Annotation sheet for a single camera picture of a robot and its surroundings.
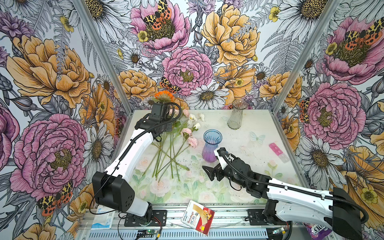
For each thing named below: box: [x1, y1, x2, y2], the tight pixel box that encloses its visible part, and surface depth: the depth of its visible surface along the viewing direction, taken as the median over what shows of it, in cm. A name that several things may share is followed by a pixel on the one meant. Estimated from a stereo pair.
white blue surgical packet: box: [91, 205, 116, 230], surface depth 74 cm
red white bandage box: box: [181, 200, 215, 236], surface depth 73 cm
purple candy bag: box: [300, 221, 333, 240], surface depth 70 cm
